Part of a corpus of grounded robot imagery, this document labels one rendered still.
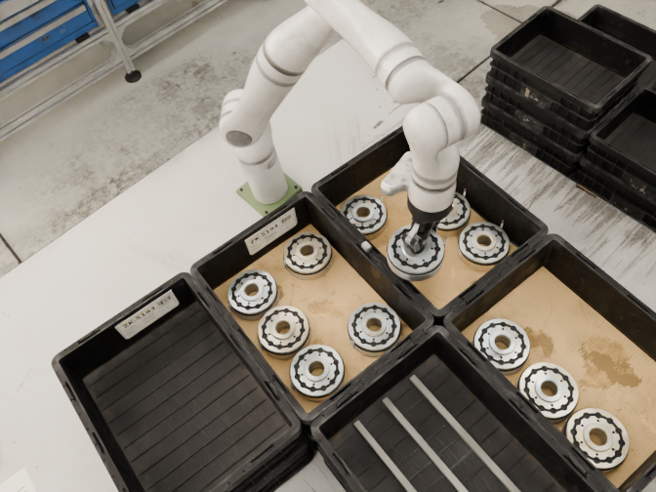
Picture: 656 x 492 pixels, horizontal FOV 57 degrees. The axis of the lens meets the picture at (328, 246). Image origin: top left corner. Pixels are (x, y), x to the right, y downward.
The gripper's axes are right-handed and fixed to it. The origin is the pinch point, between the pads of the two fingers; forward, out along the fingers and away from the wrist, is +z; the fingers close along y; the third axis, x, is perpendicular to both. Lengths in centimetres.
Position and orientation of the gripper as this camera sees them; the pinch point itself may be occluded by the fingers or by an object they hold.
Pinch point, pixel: (424, 237)
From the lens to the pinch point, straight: 111.3
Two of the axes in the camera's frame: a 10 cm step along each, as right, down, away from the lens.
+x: -8.1, -4.8, 3.4
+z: 0.6, 5.0, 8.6
